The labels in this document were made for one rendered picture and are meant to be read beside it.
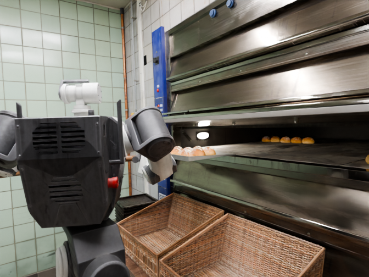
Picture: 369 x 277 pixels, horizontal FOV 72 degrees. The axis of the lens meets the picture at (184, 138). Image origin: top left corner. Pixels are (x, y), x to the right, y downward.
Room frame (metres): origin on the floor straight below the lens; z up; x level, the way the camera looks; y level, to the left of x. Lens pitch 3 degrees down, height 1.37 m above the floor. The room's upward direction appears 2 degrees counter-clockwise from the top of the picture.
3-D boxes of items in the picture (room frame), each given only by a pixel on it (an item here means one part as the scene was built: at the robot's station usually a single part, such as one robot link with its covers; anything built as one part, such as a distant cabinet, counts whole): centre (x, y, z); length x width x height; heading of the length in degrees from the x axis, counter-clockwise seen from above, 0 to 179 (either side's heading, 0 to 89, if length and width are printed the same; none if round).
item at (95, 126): (0.76, 0.32, 1.27); 0.34 x 0.30 x 0.36; 96
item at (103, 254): (0.74, 0.28, 1.00); 0.28 x 0.13 x 0.18; 35
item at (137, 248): (1.58, 0.13, 0.72); 0.56 x 0.49 x 0.28; 36
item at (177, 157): (1.66, -0.01, 1.19); 0.55 x 0.36 x 0.03; 35
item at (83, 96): (0.82, 0.32, 1.47); 0.10 x 0.07 x 0.09; 96
